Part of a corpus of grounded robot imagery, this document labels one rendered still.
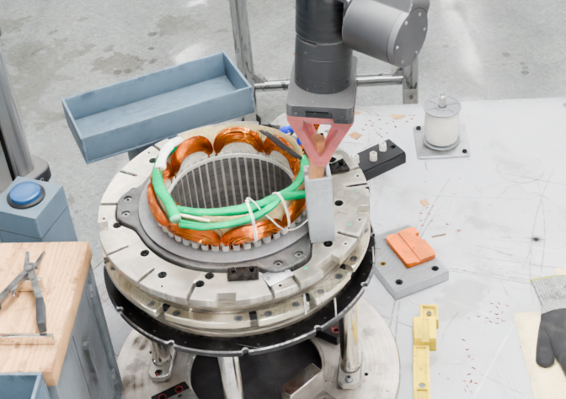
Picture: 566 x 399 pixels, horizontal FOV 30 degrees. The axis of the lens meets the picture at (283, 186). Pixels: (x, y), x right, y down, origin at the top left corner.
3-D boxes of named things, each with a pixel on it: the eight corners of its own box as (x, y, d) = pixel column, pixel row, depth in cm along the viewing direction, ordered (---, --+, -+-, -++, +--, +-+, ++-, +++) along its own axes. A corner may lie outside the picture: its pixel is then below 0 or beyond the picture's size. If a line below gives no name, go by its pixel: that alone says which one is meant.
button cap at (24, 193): (46, 188, 138) (45, 183, 137) (31, 208, 135) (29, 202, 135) (20, 183, 139) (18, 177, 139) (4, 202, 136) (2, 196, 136)
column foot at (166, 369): (178, 345, 147) (177, 340, 146) (168, 382, 142) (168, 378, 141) (157, 344, 147) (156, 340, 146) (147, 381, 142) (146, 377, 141)
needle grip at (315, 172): (326, 184, 113) (328, 140, 110) (312, 188, 113) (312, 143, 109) (320, 176, 114) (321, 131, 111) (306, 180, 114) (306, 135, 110)
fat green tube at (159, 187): (183, 230, 114) (180, 216, 112) (146, 232, 114) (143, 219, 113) (189, 146, 125) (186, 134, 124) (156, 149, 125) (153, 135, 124)
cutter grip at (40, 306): (47, 332, 112) (44, 321, 111) (40, 333, 112) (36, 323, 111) (45, 305, 115) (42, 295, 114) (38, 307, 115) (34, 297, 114)
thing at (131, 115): (242, 197, 173) (224, 50, 155) (269, 236, 165) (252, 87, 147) (98, 246, 167) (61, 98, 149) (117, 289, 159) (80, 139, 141)
